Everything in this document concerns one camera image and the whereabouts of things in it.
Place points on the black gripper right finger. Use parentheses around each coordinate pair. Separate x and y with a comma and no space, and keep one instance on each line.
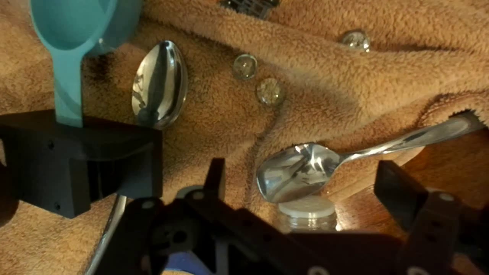
(448,234)

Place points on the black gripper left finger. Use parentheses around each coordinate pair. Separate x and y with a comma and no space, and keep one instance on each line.
(168,234)

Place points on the teal plastic measuring cup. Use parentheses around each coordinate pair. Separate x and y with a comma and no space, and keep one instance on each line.
(70,35)

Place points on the orange terry towel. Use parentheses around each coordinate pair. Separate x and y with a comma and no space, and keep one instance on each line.
(356,85)

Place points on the small black ribbed object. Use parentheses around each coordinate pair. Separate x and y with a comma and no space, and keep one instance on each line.
(249,6)

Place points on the small glass jar white lid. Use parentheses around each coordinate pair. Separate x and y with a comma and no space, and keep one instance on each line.
(307,212)

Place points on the small round glass bead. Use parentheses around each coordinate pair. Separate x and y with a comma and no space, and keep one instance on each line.
(354,40)
(244,66)
(269,92)

